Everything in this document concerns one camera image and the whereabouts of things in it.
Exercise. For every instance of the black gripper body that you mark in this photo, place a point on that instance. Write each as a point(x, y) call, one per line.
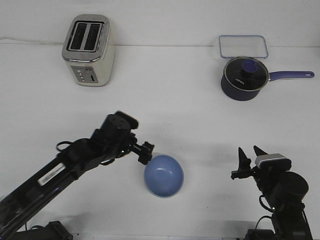
point(113, 136)
point(265, 177)

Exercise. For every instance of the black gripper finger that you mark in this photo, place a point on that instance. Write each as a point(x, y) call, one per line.
point(144, 158)
point(258, 151)
point(145, 149)
point(244, 161)

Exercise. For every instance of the blue bowl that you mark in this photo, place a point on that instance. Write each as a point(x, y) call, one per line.
point(163, 176)

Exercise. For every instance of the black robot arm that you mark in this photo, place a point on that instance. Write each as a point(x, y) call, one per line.
point(69, 165)
point(283, 191)

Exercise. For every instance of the dark blue saucepan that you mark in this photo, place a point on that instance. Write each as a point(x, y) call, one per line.
point(240, 95)

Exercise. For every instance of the glass saucepan lid blue knob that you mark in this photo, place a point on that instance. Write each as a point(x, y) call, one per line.
point(246, 73)

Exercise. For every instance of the silver cream two-slot toaster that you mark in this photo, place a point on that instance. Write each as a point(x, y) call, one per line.
point(89, 50)

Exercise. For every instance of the clear container blue rim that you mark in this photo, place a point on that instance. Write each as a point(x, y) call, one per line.
point(231, 46)

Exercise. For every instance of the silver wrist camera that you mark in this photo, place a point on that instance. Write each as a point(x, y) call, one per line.
point(273, 161)
point(134, 123)

